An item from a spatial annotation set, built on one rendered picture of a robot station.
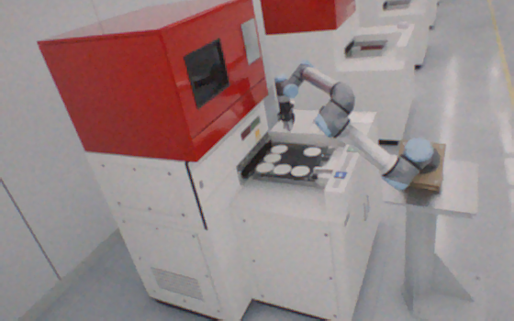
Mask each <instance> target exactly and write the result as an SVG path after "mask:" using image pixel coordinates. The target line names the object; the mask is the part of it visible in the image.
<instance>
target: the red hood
mask: <svg viewBox="0 0 514 321"><path fill-rule="evenodd" d="M37 44H38V47H39V49H40V54H41V56H42V58H43V59H44V61H45V63H46V65H47V66H48V69H49V73H50V75H51V78H52V80H53V81H54V82H55V85H56V87H57V91H58V93H59V95H60V97H61V99H62V101H63V103H64V105H65V109H66V111H67V113H68V115H69V117H70V119H71V120H72V122H73V127H74V129H75V131H76V133H77V135H78V137H79V139H80V141H81V142H82V146H83V149H84V151H92V152H101V153H108V154H117V155H125V156H133V157H142V158H158V159H166V160H175V161H190V162H198V161H199V160H200V159H201V158H203V157H204V156H205V155H206V154H207V152H209V151H210V150H211V149H213V148H214V147H215V145H216V144H217V143H218V142H219V141H220V140H222V139H223V138H224V136H226V135H227V134H228V133H229V132H230V131H231V130H232V129H233V128H234V127H235V126H236V125H237V124H239V123H240V121H241V120H242V119H243V118H244V117H246V116H247V115H248V114H249V113H250V112H251V111H252V109H253V108H254V107H256V106H257V105H258V104H259V103H260V102H261V101H262V100H263V99H265V97H266V96H267V95H268V90H267V84H266V80H265V69H264V65H263V56H262V50H261V45H260V41H259V36H258V31H257V21H256V15H255V11H254V6H253V1H252V0H188V1H182V2H175V3H170V4H164V5H157V6H147V7H142V8H140V9H137V10H133V11H131V12H128V13H126V14H124V15H120V16H115V17H111V18H108V19H105V20H102V21H99V22H97V23H94V24H91V25H86V26H83V27H81V28H76V29H74V30H71V31H68V32H65V33H60V34H57V35H55V36H52V37H48V38H46V39H42V40H40V41H37Z"/></svg>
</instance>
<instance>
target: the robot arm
mask: <svg viewBox="0 0 514 321"><path fill-rule="evenodd" d="M314 68H315V66H314V65H313V64H312V63H310V62H309V61H308V60H302V62H301V63H300V64H299V66H298V67H297V68H296V70H295V71H294V72H293V74H291V76H290V78H289V79H288V80H287V76H286V74H277V75H275V77H274V87H275V91H276V98H277V101H278V104H279V109H280V111H279V113H278V114H277V115H278V116H279V117H278V121H279V122H280V120H281V121H282V122H283V129H286V130H287V131H288V132H290V131H291V129H292V127H293V125H294V123H295V119H296V117H295V113H293V110H292V109H291V108H293V107H295V104H292V103H290V98H295V97H297V95H298V93H299V89H298V88H299V86H300V85H301V83H303V82H304V81H306V82H308V83H311V84H312V85H314V86H316V88H318V89H319V90H320V91H324V93H326V94H328V95H329V96H330V98H331V99H330V100H329V101H328V102H327V104H326V105H325V106H324V108H323V109H322V110H321V111H320V113H318V115H317V116H316V119H315V124H316V126H317V127H318V128H319V129H320V130H321V131H322V132H324V134H325V135H326V136H327V137H328V138H335V139H338V138H340V139H341V140H343V141H344V142H345V143H346V144H348V145H349V147H351V148H352V149H355V150H356V151H357V152H358V153H359V154H360V155H361V156H363V157H364V158H366V159H367V160H368V161H370V162H371V163H372V164H373V165H374V166H375V167H377V168H378V169H379V173H380V174H382V175H383V176H382V178H381V179H382V180H383V181H384V182H386V183H390V184H391V185H392V186H394V187H395V188H397V189H398V190H399V191H404V190H405V189H406V188H407V187H408V185H409V184H410V183H411V182H412V181H413V180H414V179H415V178H416V175H417V174H428V173H431V172H433V171H434V170H436V169H437V167H438V166H439V165H440V162H441V156H440V153H439V152H438V151H437V150H436V149H435V148H433V147H432V144H431V143H430V142H429V141H427V140H426V139H424V138H414V139H412V140H410V141H408V143H407V145H406V147H405V149H404V151H403V152H402V153H401V154H400V155H399V157H398V156H397V155H392V156H391V155H390V154H389V153H388V152H386V151H385V150H384V149H382V148H381V147H379V146H378V145H377V144H376V143H374V141H371V140H370V139H369V138H368V137H366V135H365V134H364V133H363V132H360V131H359V130H358V129H357V128H356V127H355V126H353V125H352V123H351V120H350V119H349V118H348V116H349V115H350V113H351V112H352V110H353V109H354V107H355V97H354V94H353V91H352V90H351V88H350V87H349V85H348V84H347V83H342V82H336V81H334V80H332V79H331V78H330V77H329V76H327V75H325V74H322V73H321V72H318V71H316V70H315V69H314ZM280 117H281V118H280ZM287 122H289V124H290V125H289V124H288V123H287Z"/></svg>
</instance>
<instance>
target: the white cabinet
mask: <svg viewBox="0 0 514 321"><path fill-rule="evenodd" d="M229 211H230V214H231V216H232V224H233V226H234V230H235V233H236V236H237V240H238V242H239V246H240V255H241V257H242V261H243V265H244V268H245V271H246V275H247V277H248V281H249V287H250V291H251V296H252V299H255V300H257V303H260V304H265V305H269V306H271V307H274V308H281V309H283V310H286V311H289V312H292V313H295V314H299V315H303V316H309V317H313V318H316V319H318V320H321V321H352V317H353V313H354V310H355V307H356V305H357V298H358V295H359V292H360V289H361V286H362V282H363V277H364V275H365V268H366V265H367V262H368V259H369V257H370V253H371V249H372V247H373V244H374V235H375V233H376V230H377V226H378V224H379V220H380V196H379V169H378V168H377V167H375V166H374V165H373V164H372V163H371V162H370V161H368V160H366V165H365V166H364V169H363V173H362V174H361V177H360V180H359V182H358V185H357V188H356V190H355V192H354V194H353V197H352V200H351V202H350V204H349V208H348V211H347V214H346V216H345V217H344V219H343V222H342V224H341V225H334V224H330V223H324V222H319V221H314V220H307V219H303V218H298V217H292V216H278V215H272V214H266V213H262V212H257V211H251V210H246V209H240V208H236V207H230V208H229Z"/></svg>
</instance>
